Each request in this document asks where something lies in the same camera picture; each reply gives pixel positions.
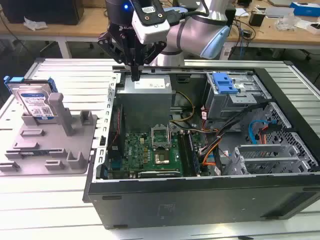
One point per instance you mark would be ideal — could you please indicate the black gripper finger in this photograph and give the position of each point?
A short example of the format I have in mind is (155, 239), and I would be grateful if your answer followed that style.
(112, 48)
(156, 53)

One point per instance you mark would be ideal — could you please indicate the hard disk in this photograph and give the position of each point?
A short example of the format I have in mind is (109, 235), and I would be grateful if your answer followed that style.
(32, 100)

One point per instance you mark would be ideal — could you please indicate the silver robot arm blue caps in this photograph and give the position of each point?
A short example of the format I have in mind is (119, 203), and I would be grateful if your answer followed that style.
(190, 32)

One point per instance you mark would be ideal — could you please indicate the grey metal disk bay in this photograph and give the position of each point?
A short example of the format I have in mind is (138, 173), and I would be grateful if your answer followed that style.
(265, 163)

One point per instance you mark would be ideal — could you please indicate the grey power supply unit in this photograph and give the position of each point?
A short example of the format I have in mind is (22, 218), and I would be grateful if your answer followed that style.
(142, 105)

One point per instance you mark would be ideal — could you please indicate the large black computer case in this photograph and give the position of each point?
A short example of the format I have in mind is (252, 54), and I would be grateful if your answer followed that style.
(50, 12)

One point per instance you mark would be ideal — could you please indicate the blue plastic drive latch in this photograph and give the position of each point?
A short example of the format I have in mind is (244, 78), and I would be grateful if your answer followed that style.
(222, 83)

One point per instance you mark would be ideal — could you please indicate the crumpled white plastic wrap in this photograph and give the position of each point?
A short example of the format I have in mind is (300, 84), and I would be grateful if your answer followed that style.
(35, 23)

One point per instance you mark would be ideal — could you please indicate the black desktop box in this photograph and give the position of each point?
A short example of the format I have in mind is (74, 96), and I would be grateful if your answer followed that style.
(231, 15)

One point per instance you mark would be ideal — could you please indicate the grey optical drive cage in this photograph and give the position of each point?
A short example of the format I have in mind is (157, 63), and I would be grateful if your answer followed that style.
(225, 105)

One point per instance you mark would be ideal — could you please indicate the green motherboard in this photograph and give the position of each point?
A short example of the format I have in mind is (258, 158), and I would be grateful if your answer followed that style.
(140, 150)

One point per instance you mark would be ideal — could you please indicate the black RAM slot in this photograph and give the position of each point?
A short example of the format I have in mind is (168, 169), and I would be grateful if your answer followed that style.
(194, 155)
(190, 155)
(185, 155)
(182, 155)

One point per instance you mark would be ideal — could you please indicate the small black box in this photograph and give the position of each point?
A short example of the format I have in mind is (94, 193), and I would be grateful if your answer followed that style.
(255, 19)

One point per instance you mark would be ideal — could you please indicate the CPU socket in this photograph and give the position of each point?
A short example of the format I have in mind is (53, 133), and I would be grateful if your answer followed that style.
(161, 158)

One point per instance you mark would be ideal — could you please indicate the grey plastic parts rack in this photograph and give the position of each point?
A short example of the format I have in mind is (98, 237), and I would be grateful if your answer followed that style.
(50, 140)

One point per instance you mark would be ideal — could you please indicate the black graphics card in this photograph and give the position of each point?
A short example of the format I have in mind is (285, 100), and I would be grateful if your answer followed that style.
(160, 174)

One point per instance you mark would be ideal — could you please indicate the grey laptop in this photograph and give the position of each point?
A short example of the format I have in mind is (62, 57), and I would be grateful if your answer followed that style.
(277, 12)

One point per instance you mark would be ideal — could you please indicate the RAM stick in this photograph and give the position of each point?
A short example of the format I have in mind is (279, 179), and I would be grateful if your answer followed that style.
(32, 152)

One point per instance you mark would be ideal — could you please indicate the clear plastic bag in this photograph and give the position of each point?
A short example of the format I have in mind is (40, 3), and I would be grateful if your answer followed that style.
(287, 22)

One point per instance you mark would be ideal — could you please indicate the black open PC case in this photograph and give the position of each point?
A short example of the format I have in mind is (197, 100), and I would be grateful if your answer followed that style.
(200, 200)

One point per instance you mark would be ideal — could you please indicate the blue cardboard box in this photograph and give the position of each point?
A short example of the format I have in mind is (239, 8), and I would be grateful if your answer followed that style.
(305, 8)

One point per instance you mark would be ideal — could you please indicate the small white box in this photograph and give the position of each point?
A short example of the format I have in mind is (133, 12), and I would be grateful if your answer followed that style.
(314, 28)

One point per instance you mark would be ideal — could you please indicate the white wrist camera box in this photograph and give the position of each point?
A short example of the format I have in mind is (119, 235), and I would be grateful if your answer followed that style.
(152, 30)

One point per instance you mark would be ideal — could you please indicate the wooden desk white frame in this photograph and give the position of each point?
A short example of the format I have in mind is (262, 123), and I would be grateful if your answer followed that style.
(82, 25)

